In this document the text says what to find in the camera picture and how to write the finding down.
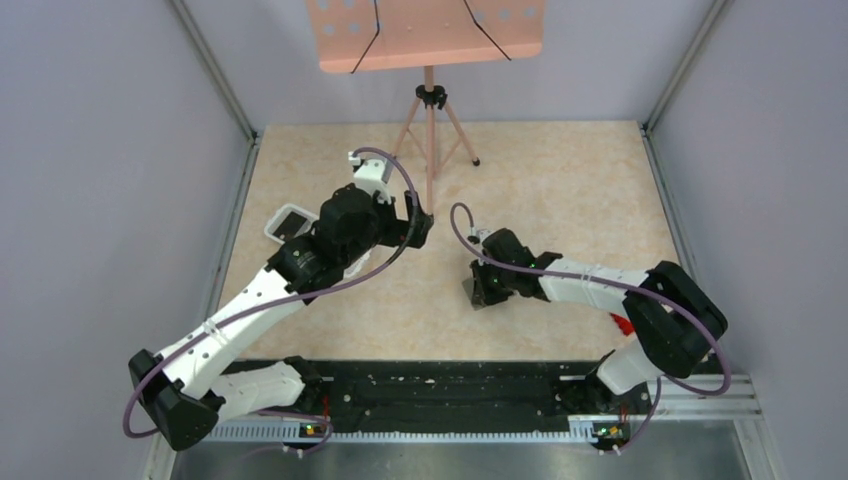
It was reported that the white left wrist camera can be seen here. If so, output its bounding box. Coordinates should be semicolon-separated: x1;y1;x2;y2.
348;151;393;204

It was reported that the grey card holder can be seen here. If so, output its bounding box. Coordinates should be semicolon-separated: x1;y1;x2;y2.
461;277;477;308

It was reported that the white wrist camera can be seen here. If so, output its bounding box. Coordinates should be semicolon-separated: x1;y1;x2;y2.
348;151;393;204
466;227;492;246

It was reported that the pink music stand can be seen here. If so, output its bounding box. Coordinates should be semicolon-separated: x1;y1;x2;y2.
305;0;546;206

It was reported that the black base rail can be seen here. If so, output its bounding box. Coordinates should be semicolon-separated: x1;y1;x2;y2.
225;358;654;439

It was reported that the black card in basket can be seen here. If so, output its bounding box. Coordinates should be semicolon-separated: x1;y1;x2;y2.
273;211;307;242

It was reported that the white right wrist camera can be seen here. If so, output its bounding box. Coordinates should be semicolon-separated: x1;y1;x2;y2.
466;227;492;246

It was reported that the red plastic basket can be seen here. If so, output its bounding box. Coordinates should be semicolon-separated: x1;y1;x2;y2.
610;314;634;336

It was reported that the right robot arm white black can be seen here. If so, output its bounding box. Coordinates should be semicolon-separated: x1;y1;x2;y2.
460;228;728;396

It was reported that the aluminium frame rail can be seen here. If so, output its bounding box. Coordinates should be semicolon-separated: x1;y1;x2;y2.
202;378;761;446

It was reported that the white plastic basket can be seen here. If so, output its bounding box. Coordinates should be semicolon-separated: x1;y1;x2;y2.
263;203;375;284

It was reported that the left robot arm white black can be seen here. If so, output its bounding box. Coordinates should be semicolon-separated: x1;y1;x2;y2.
129;184;434;451

